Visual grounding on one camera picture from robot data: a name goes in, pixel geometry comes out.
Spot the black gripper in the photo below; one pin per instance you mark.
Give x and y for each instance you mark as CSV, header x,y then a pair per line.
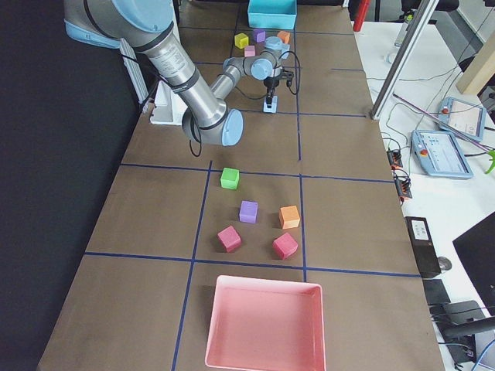
x,y
271,82

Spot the light blue foam block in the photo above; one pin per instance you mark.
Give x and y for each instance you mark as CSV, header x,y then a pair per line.
x,y
285,51
271,109

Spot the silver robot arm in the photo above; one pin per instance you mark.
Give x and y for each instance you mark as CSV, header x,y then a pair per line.
x,y
148,27

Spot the pink foam block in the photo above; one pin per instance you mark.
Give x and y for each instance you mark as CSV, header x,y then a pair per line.
x,y
249,51

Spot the orange foam block far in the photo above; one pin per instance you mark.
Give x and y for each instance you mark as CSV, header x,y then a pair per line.
x,y
284,36

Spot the orange foam block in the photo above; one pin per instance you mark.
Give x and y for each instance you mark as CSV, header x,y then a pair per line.
x,y
284,36
289,217

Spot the purple foam block far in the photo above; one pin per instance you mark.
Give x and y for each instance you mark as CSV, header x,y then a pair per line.
x,y
258,35

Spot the purple foam block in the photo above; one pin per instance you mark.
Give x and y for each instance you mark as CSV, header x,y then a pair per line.
x,y
248,211
258,35

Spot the yellow foam block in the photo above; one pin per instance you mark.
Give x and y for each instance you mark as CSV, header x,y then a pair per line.
x,y
241,40

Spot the teal plastic bin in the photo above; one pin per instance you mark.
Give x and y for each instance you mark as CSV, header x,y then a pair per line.
x,y
272,14

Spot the green foam block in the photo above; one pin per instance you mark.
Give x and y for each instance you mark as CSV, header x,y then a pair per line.
x,y
230,178

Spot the purple foam block near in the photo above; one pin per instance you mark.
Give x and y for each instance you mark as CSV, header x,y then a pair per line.
x,y
248,211

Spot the orange foam block near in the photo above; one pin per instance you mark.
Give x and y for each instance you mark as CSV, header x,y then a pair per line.
x,y
289,217

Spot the red fire extinguisher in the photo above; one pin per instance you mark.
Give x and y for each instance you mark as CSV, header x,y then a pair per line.
x,y
360,15

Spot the crimson foam block left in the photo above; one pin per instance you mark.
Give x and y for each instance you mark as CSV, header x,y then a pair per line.
x,y
229,239

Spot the crimson foam block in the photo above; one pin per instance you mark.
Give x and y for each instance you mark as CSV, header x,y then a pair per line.
x,y
229,239
285,246

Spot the crimson foam block right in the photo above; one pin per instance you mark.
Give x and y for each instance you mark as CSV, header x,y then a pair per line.
x,y
285,246

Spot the near teach pendant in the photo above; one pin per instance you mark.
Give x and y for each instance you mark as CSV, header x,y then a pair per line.
x,y
440,155

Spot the teach pendant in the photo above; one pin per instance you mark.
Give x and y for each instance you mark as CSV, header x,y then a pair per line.
x,y
466,117
440,155

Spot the far teach pendant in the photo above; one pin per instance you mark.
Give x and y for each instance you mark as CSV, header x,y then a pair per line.
x,y
466,117

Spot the black box with label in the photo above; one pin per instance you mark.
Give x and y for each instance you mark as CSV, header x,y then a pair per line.
x,y
422,246

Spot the wooden beam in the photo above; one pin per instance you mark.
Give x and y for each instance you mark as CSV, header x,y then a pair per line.
x,y
480,71

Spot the pink plastic tray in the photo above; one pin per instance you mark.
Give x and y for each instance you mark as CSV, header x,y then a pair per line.
x,y
261,324

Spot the green plastic clamp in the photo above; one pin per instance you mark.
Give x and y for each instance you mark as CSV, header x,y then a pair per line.
x,y
491,153

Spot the black monitor corner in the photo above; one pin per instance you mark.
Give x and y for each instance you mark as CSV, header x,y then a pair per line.
x,y
475,249

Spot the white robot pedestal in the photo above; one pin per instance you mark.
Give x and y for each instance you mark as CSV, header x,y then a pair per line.
x,y
169,107

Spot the aluminium frame post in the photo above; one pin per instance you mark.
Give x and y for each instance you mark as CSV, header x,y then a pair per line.
x,y
415,30

